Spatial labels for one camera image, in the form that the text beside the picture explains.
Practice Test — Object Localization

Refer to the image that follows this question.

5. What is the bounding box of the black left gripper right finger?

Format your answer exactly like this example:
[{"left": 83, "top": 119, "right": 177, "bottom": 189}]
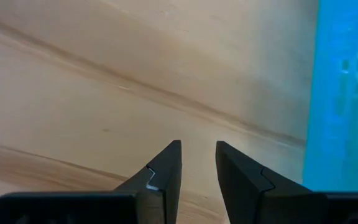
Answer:
[{"left": 215, "top": 140, "right": 328, "bottom": 224}]

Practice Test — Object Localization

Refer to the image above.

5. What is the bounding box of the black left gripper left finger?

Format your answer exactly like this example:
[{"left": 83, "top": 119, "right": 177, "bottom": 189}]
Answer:
[{"left": 113, "top": 139, "right": 183, "bottom": 224}]

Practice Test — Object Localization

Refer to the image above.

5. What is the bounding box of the teal plastic pencil case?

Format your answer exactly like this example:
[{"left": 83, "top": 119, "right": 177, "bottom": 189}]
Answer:
[{"left": 302, "top": 0, "right": 358, "bottom": 192}]

